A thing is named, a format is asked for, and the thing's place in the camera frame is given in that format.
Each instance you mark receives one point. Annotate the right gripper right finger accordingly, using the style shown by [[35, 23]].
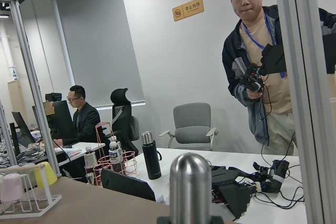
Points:
[[216, 220]]

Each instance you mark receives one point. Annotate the seated man black jacket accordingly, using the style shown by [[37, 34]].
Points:
[[85, 119]]

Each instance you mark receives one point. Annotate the black thermos bottle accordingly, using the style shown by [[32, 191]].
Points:
[[151, 156]]

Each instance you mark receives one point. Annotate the orange wall sign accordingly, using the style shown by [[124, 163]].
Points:
[[188, 9]]

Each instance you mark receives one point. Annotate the plastic drink bottle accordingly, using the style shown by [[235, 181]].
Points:
[[115, 153]]

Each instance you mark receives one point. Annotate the pink wire bottle rack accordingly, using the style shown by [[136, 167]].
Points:
[[129, 162]]

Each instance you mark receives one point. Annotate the standing man beige shirt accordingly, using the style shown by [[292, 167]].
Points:
[[270, 114]]

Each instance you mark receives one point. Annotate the grey office chair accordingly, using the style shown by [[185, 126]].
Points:
[[192, 125]]

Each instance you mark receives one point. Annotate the black long case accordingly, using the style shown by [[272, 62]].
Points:
[[126, 184]]

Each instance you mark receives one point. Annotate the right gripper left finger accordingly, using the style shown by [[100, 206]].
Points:
[[163, 220]]

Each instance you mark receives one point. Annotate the black office chair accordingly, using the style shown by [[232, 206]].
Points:
[[125, 126]]

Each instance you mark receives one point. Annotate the black computer monitor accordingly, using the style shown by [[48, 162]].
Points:
[[25, 137]]

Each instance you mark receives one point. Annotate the pink cup in rack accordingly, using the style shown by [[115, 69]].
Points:
[[12, 187]]

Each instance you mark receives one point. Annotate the black handheld teleop device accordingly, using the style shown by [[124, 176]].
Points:
[[236, 195]]

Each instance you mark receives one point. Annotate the aluminium frame post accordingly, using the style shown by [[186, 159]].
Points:
[[302, 39]]

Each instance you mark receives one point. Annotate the white wire cup rack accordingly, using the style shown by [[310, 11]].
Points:
[[37, 198]]

